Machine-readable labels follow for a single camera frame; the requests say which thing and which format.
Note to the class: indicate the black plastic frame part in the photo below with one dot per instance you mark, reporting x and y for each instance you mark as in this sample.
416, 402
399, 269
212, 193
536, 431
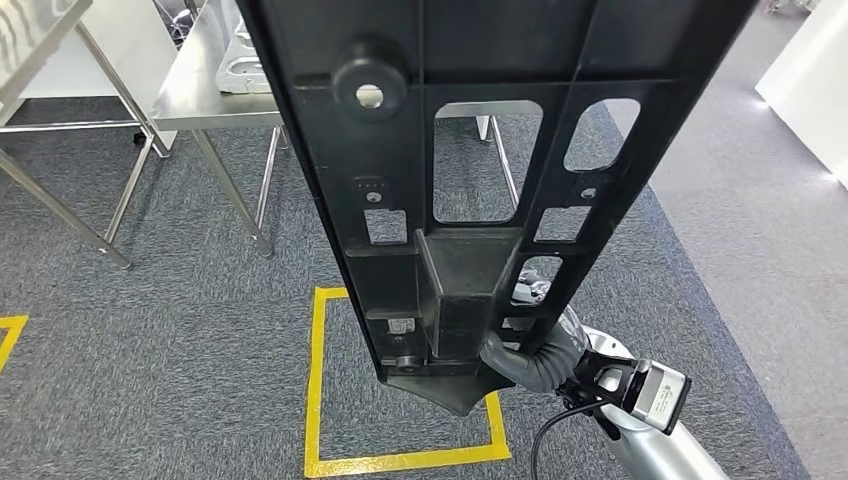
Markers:
371, 166

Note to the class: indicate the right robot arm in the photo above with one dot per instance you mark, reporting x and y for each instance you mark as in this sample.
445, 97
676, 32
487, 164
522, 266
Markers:
662, 457

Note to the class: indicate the steel workbench table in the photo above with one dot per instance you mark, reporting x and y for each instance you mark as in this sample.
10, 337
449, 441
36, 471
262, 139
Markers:
185, 99

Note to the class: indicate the yellow floor tape square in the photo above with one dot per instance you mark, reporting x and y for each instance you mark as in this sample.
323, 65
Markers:
12, 331
314, 397

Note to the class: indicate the aluminium fixture plate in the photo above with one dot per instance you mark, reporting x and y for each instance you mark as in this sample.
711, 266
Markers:
242, 66

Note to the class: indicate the white display cabinet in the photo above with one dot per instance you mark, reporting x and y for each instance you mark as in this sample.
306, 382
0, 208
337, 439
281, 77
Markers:
815, 99

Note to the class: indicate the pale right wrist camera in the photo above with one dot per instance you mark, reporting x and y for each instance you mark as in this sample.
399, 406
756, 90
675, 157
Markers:
656, 397

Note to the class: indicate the steel frame table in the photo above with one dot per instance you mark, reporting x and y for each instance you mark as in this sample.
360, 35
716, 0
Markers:
26, 40

